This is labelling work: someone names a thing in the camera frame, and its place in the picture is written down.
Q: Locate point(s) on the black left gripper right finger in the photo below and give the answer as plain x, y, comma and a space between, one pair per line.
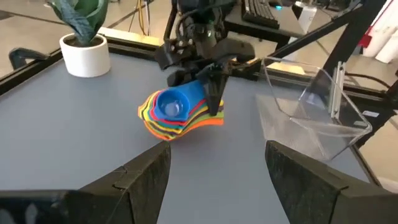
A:
317, 199

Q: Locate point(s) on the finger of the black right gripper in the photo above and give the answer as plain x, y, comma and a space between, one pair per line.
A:
216, 90
183, 77

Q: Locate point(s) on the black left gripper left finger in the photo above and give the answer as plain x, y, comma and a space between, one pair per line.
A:
93, 205

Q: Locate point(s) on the blue measuring cup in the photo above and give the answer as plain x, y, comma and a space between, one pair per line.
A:
171, 99

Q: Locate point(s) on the orange measuring cup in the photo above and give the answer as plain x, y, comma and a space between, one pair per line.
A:
205, 122

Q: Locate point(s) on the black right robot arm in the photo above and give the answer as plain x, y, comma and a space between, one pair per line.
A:
202, 7

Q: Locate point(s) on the clear plastic basket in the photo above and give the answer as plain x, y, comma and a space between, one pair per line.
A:
311, 124

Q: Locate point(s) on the black keyboard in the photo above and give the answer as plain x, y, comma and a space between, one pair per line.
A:
258, 12

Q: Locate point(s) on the white plant pot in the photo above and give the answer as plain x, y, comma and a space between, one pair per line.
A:
84, 62

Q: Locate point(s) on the green succulent plant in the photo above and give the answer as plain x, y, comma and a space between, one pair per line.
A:
81, 18

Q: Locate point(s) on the black diagonal stand strut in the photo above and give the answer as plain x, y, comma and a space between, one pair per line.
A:
351, 34

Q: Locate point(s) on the black clamp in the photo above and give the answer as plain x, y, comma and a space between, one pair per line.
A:
21, 53

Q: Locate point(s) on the white roll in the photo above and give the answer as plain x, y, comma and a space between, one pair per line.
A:
382, 34

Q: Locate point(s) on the silver metal bracket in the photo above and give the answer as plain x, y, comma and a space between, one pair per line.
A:
339, 81

